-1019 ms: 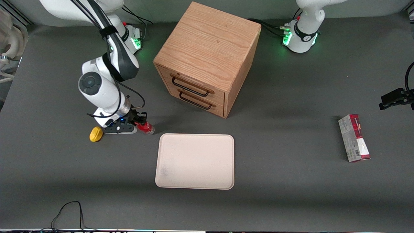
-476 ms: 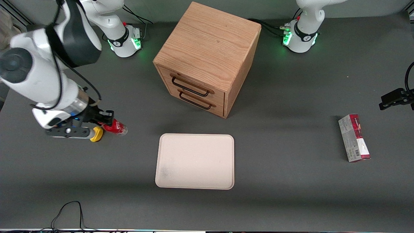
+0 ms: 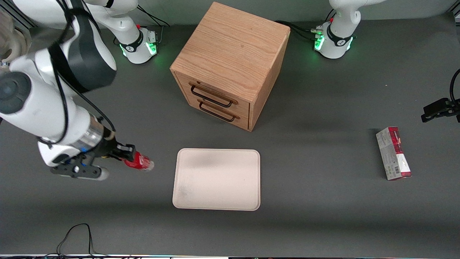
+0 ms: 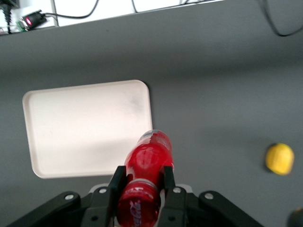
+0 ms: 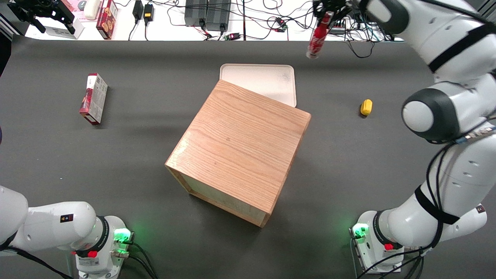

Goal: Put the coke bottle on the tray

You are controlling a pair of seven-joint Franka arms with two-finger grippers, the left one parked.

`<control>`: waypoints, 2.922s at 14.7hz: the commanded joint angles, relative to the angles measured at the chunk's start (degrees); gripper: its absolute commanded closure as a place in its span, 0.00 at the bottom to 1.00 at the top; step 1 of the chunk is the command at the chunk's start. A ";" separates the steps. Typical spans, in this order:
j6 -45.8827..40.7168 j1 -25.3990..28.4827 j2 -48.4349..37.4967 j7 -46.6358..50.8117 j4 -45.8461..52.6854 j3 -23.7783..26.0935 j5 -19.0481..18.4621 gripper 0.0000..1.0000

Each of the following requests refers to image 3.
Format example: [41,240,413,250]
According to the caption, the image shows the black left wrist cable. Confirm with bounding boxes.
[450,68,460,105]

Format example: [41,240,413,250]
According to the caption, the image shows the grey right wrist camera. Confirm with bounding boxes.
[50,163,109,181]

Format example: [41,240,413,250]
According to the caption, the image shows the black arm base cables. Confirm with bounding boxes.
[275,9,337,41]
[134,6,171,46]

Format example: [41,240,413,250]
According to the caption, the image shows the black right arm base cables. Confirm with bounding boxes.
[134,6,171,46]

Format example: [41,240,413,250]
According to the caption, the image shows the black left arm base cables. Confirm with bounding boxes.
[275,9,337,41]

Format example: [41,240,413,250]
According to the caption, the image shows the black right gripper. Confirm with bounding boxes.
[88,137,137,162]

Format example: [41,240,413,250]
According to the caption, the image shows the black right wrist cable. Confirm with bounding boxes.
[36,0,116,146]

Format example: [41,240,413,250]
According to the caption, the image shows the black looped table cable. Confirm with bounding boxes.
[43,223,108,258]

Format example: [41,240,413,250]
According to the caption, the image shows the beige plastic tray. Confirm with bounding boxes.
[172,148,261,211]

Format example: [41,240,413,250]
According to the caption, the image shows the red coke bottle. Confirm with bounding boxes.
[124,151,155,172]

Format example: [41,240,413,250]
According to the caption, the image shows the grey and red carton box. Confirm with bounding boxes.
[376,126,413,181]

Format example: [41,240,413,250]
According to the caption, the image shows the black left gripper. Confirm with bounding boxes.
[421,98,460,123]

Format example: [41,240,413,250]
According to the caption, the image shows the wooden two-drawer cabinet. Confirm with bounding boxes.
[170,1,291,132]

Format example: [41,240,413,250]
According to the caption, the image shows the black metal drawer handle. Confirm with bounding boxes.
[198,100,240,122]
[189,83,238,108]

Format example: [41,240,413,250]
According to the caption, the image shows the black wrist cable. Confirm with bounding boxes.
[36,0,116,146]
[450,68,460,105]

